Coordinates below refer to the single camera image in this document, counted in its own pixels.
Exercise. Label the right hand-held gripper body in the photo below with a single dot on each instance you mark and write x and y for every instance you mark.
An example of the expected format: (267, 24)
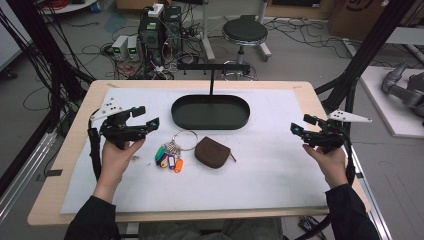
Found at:
(328, 136)

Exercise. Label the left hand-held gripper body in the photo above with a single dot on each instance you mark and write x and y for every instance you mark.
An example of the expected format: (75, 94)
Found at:
(118, 128)

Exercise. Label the black tray with hanger bar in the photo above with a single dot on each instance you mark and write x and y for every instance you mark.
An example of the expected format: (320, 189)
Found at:
(210, 113)

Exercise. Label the brown zipper pouch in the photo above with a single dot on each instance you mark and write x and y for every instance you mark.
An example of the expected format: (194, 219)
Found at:
(213, 152)

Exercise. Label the person's right hand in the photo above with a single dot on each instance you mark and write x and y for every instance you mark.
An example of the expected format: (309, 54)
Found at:
(331, 163)

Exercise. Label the person's left hand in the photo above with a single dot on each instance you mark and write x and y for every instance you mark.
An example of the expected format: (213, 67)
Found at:
(115, 163)

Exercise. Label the white table mat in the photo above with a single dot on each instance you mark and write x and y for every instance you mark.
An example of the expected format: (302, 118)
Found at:
(260, 166)

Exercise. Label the white platform board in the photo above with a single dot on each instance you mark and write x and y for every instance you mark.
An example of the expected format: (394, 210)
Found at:
(383, 110)

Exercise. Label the white power supply box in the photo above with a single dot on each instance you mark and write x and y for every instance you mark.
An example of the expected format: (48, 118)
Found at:
(119, 46)
(132, 47)

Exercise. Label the black computer tower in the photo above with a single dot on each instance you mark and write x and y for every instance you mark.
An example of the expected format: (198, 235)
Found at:
(172, 28)
(150, 38)

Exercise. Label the black tape strip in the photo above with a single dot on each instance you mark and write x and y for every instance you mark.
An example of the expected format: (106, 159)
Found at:
(54, 172)

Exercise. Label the small black electronic device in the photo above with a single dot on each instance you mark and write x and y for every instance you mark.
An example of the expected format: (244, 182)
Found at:
(310, 226)

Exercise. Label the white power strip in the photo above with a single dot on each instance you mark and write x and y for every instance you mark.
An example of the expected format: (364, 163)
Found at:
(156, 10)

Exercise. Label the black round stool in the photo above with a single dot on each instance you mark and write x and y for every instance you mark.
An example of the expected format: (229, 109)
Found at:
(245, 30)

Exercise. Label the cardboard box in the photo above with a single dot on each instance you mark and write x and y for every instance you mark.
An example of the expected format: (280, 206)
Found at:
(363, 16)

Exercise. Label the aluminium rail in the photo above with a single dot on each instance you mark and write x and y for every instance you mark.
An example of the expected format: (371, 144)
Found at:
(23, 173)

